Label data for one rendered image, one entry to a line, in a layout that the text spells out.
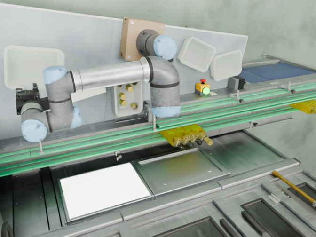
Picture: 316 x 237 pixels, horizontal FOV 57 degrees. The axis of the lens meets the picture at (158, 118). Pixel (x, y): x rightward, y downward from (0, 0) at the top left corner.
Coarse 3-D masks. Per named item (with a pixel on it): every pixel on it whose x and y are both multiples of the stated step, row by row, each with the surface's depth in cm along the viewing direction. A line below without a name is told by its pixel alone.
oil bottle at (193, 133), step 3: (183, 126) 182; (186, 126) 182; (189, 126) 182; (183, 129) 180; (186, 129) 178; (189, 129) 178; (192, 129) 178; (186, 132) 177; (189, 132) 175; (192, 132) 175; (195, 132) 175; (192, 135) 173; (195, 135) 173; (198, 135) 174; (192, 138) 173; (192, 141) 174
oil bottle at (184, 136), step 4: (172, 128) 181; (176, 128) 180; (180, 128) 180; (176, 132) 176; (180, 132) 176; (184, 132) 176; (180, 136) 173; (184, 136) 171; (188, 136) 172; (184, 140) 170; (184, 144) 172
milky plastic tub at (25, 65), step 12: (12, 48) 111; (24, 48) 113; (36, 48) 115; (48, 48) 117; (12, 60) 119; (24, 60) 121; (36, 60) 123; (48, 60) 125; (60, 60) 122; (12, 72) 121; (24, 72) 123; (36, 72) 125; (12, 84) 118
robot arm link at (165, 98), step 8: (152, 88) 110; (160, 88) 108; (168, 88) 108; (176, 88) 110; (152, 96) 112; (160, 96) 109; (168, 96) 109; (176, 96) 111; (152, 104) 114; (160, 104) 111; (168, 104) 110; (176, 104) 112; (152, 112) 116; (160, 112) 112; (168, 112) 112; (176, 112) 114
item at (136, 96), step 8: (120, 88) 175; (136, 88) 178; (128, 96) 180; (136, 96) 181; (120, 104) 179; (128, 104) 182; (136, 104) 183; (120, 112) 177; (128, 112) 177; (136, 112) 178
